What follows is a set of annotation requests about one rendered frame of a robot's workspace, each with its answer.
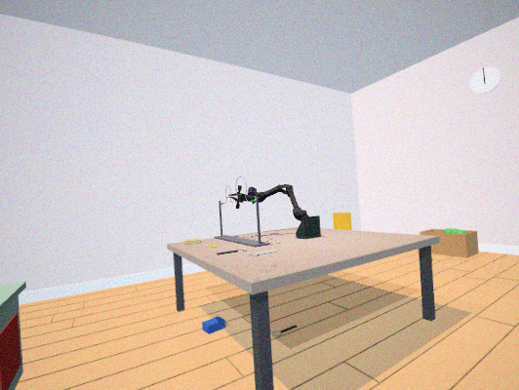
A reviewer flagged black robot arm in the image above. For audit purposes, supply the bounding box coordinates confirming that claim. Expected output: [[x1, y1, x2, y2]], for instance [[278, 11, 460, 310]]
[[237, 184, 309, 221]]

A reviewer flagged small blue block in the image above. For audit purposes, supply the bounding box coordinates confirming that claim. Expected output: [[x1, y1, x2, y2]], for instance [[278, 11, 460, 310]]
[[202, 316, 225, 334]]

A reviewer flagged tan square block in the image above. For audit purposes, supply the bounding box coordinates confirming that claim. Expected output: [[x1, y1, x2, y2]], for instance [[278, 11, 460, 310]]
[[184, 238, 200, 245]]

